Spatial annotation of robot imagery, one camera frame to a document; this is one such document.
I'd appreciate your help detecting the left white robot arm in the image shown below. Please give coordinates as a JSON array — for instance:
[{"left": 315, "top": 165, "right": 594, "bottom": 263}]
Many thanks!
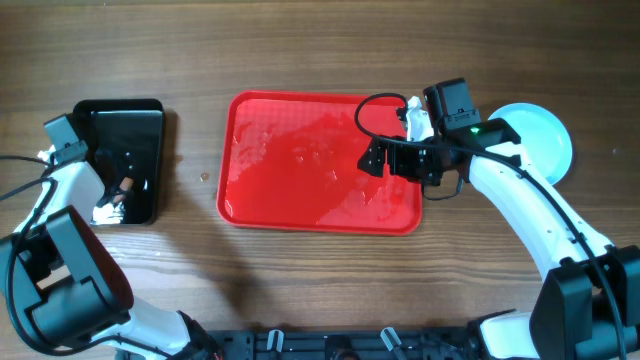
[{"left": 1, "top": 150, "right": 221, "bottom": 359}]

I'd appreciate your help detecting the black water basin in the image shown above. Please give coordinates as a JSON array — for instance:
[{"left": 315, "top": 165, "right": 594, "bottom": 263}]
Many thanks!
[{"left": 72, "top": 99, "right": 165, "bottom": 226}]

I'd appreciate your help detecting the green yellow sponge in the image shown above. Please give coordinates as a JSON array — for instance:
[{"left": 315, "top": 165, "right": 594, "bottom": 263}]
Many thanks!
[{"left": 112, "top": 177, "right": 134, "bottom": 204}]

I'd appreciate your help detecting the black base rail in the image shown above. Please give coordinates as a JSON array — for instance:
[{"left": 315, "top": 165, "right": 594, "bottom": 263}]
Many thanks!
[{"left": 189, "top": 327, "right": 481, "bottom": 360}]

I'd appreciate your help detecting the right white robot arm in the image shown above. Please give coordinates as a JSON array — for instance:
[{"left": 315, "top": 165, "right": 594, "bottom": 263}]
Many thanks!
[{"left": 358, "top": 119, "right": 639, "bottom": 359}]

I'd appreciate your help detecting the light blue plate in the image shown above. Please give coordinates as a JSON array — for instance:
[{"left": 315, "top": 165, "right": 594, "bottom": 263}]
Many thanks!
[{"left": 489, "top": 102, "right": 574, "bottom": 185}]

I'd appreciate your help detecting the red plastic tray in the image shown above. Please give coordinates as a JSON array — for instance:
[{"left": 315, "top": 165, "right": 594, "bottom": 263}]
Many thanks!
[{"left": 216, "top": 90, "right": 423, "bottom": 236}]

